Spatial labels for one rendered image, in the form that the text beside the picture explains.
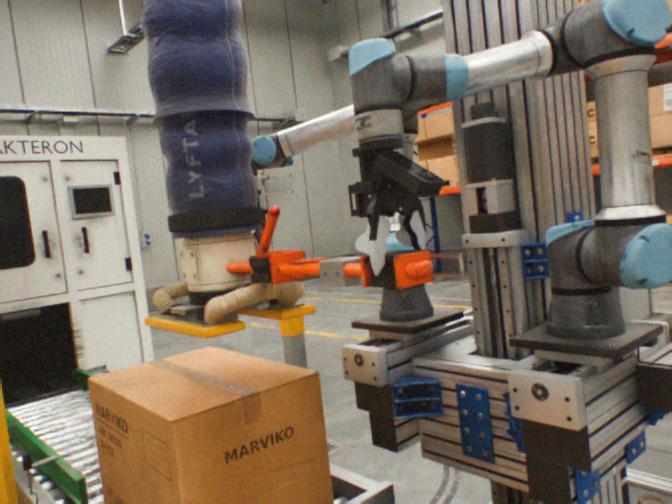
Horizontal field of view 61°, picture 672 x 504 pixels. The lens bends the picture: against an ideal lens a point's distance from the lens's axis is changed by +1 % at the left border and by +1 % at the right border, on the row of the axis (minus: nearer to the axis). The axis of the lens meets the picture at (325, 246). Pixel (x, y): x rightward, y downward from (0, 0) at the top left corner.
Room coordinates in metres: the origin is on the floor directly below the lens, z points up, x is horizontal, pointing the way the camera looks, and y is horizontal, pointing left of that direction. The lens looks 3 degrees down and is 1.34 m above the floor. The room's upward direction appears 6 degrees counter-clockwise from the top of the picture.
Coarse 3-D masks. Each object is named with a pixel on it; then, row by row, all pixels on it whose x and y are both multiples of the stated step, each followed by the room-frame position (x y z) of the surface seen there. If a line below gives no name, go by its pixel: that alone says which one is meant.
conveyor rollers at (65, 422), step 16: (48, 400) 2.96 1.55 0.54; (64, 400) 2.92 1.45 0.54; (80, 400) 2.89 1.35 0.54; (16, 416) 2.71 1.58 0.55; (32, 416) 2.67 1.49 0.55; (48, 416) 2.64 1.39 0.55; (64, 416) 2.66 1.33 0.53; (80, 416) 2.63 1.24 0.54; (48, 432) 2.45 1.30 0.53; (64, 432) 2.41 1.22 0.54; (80, 432) 2.37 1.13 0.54; (16, 448) 2.29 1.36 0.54; (64, 448) 2.24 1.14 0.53; (80, 448) 2.20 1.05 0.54; (96, 448) 2.16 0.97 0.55; (80, 464) 2.03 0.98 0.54; (96, 464) 1.99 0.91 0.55; (48, 480) 1.95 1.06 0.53; (96, 480) 1.88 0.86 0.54; (64, 496) 1.82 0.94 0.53; (96, 496) 1.79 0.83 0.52
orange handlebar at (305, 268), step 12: (288, 252) 1.53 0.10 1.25; (240, 264) 1.24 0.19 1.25; (288, 264) 1.09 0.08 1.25; (300, 264) 1.06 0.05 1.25; (312, 264) 1.03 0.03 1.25; (348, 264) 0.95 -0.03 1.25; (360, 264) 0.93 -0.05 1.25; (408, 264) 0.85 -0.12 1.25; (420, 264) 0.84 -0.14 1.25; (300, 276) 1.05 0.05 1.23; (312, 276) 1.05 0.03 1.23; (348, 276) 0.96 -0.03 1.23; (360, 276) 0.93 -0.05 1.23; (408, 276) 0.84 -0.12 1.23; (420, 276) 0.85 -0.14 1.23
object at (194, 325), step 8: (176, 304) 1.37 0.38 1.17; (200, 312) 1.24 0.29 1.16; (144, 320) 1.41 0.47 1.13; (152, 320) 1.37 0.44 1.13; (160, 320) 1.34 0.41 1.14; (168, 320) 1.32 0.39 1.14; (176, 320) 1.29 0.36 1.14; (184, 320) 1.26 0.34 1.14; (192, 320) 1.25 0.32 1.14; (200, 320) 1.24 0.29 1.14; (224, 320) 1.21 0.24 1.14; (232, 320) 1.21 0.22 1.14; (240, 320) 1.21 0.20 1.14; (160, 328) 1.33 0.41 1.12; (168, 328) 1.29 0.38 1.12; (176, 328) 1.25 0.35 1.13; (184, 328) 1.22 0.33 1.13; (192, 328) 1.19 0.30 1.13; (200, 328) 1.17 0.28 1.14; (208, 328) 1.16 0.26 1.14; (216, 328) 1.16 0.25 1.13; (224, 328) 1.17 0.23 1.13; (232, 328) 1.18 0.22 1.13; (240, 328) 1.19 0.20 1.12; (200, 336) 1.16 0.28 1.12; (208, 336) 1.15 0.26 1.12
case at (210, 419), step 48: (96, 384) 1.57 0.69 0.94; (144, 384) 1.49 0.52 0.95; (192, 384) 1.43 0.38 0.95; (240, 384) 1.38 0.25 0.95; (288, 384) 1.36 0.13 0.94; (96, 432) 1.62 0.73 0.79; (144, 432) 1.31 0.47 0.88; (192, 432) 1.20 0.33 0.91; (240, 432) 1.27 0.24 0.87; (288, 432) 1.35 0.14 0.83; (144, 480) 1.34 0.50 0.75; (192, 480) 1.19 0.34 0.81; (240, 480) 1.26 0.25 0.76; (288, 480) 1.34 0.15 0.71
